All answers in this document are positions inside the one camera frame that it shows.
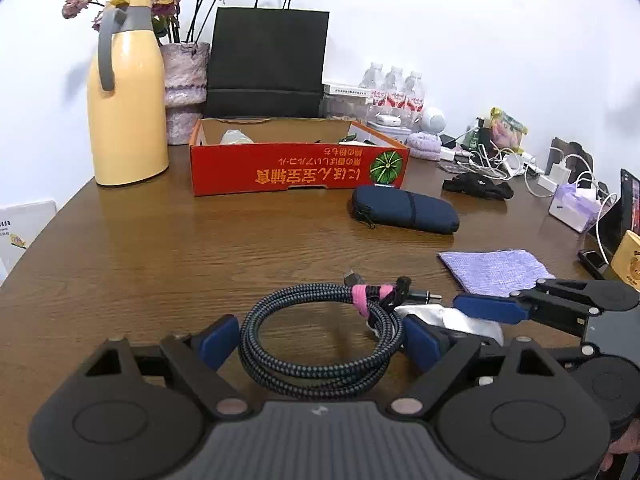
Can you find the purple drawstring pouch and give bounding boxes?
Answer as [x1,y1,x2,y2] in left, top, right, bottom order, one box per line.
[438,249,554,297]

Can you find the navy blue zip case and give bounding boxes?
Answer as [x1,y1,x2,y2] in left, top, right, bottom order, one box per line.
[350,185,460,235]

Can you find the iridescent plastic bag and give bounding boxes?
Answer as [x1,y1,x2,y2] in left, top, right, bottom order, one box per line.
[219,129,254,145]

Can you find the person's right hand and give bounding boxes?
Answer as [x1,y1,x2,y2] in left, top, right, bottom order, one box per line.
[600,419,640,471]

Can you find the yellow paper cup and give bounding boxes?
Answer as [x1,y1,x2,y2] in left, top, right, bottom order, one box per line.
[611,230,640,290]

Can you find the purple gift bag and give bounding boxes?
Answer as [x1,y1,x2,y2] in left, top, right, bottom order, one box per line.
[549,183,610,234]

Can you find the white charger adapter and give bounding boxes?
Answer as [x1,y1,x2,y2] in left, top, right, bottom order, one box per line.
[537,162,572,194]

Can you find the brown leather bag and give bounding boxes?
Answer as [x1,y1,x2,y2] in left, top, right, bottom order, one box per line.
[546,136,594,178]

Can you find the pink snack packet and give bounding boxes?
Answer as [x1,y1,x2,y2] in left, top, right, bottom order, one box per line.
[489,107,528,153]

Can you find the purple scrunchie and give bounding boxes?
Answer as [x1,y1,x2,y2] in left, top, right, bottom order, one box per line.
[406,132,442,162]

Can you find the white round speaker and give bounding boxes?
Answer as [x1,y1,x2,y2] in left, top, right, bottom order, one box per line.
[421,113,447,134]

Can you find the white tin box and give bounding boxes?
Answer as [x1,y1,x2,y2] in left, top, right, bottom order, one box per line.
[371,124,412,144]

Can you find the white earbud case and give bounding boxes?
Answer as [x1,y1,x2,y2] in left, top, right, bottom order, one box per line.
[374,114,401,127]

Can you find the water bottle right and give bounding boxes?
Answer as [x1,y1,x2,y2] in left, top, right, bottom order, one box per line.
[405,72,425,129]

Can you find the water bottle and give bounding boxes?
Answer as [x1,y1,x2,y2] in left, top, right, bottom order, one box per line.
[359,63,386,105]
[405,72,425,129]
[383,66,407,118]

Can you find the clear container of grains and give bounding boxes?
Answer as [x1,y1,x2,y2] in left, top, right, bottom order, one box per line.
[321,94,369,122]

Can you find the water bottle middle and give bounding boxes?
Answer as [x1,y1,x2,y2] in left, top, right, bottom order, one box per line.
[383,66,407,118]

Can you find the water bottle left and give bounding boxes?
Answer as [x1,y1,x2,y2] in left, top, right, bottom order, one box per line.
[359,63,386,105]

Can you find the white flat box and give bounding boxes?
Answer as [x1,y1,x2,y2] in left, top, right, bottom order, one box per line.
[323,84,371,100]

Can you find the red cardboard box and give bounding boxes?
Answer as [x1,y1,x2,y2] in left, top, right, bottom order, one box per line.
[189,118,409,196]

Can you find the yellow thermos jug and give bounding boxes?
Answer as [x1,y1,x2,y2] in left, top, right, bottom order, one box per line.
[87,0,169,186]

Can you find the black paper shopping bag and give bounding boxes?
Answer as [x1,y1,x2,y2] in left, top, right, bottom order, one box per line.
[204,0,330,118]

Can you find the purple textured vase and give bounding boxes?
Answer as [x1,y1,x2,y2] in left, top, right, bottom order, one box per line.
[160,42,209,145]

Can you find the tangled white cables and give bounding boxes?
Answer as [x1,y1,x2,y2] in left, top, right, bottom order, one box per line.
[449,129,622,241]

